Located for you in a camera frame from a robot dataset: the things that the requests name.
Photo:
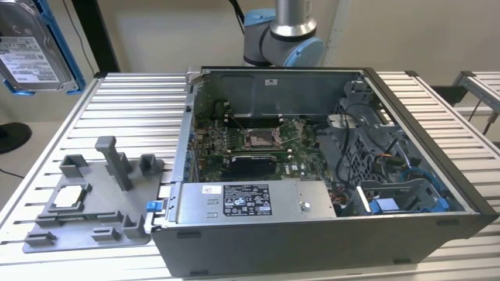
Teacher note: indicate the hard disk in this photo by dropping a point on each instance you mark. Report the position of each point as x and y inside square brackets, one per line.
[26, 52]

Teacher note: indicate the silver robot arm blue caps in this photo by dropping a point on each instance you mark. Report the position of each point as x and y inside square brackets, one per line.
[288, 17]

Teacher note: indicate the grey metal disk bay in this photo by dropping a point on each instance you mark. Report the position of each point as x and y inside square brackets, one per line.
[409, 187]

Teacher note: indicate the CPU socket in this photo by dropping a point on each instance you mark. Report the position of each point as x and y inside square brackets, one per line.
[258, 140]

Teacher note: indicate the black RAM slot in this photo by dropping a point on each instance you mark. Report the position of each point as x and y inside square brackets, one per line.
[257, 115]
[257, 118]
[257, 121]
[257, 124]

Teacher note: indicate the black graphics card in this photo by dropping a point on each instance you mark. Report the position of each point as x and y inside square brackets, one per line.
[252, 168]

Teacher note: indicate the metal locking lever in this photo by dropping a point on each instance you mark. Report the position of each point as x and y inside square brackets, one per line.
[294, 131]

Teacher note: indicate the green motherboard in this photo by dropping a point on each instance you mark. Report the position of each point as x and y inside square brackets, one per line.
[304, 164]

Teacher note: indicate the white barcode sticker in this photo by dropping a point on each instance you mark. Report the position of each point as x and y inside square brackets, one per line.
[270, 82]

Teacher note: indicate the grey perforated drive cage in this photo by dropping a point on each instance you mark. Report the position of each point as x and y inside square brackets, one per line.
[332, 146]

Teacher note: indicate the grey power supply unit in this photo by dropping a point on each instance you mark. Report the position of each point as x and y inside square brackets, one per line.
[194, 205]

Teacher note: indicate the blue case release latch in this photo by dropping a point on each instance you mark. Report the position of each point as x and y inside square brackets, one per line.
[153, 206]

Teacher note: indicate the black open PC case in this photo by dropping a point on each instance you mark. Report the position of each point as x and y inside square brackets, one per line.
[273, 248]

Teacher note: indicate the blue plastic bay clip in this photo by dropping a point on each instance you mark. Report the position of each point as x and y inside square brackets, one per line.
[384, 205]

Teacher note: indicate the grey plastic parts rack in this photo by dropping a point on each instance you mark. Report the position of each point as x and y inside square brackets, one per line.
[109, 202]

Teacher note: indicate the silver CPU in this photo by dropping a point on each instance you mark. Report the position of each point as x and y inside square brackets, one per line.
[69, 196]

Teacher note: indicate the green RAM stick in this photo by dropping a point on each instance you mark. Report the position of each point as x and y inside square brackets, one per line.
[73, 217]

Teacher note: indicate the black round monitor base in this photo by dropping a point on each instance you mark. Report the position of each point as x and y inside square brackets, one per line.
[13, 137]

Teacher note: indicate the aluminium slat side table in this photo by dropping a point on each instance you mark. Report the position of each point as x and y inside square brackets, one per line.
[484, 85]

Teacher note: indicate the black metal stand post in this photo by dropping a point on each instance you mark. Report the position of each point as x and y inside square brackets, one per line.
[97, 35]

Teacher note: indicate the black flat bracket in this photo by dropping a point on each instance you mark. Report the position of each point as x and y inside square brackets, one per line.
[449, 93]

